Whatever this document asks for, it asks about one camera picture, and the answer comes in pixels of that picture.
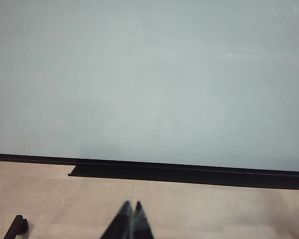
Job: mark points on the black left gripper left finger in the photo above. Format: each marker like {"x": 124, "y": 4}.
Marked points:
{"x": 119, "y": 224}

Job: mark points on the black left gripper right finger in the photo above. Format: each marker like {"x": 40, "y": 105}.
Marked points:
{"x": 142, "y": 224}

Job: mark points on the black whiteboard pen tray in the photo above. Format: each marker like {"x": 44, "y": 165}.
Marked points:
{"x": 189, "y": 175}

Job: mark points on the large white whiteboard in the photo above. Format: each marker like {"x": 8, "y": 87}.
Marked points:
{"x": 139, "y": 74}

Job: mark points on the black bracket bar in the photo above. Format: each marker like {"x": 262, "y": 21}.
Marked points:
{"x": 16, "y": 226}

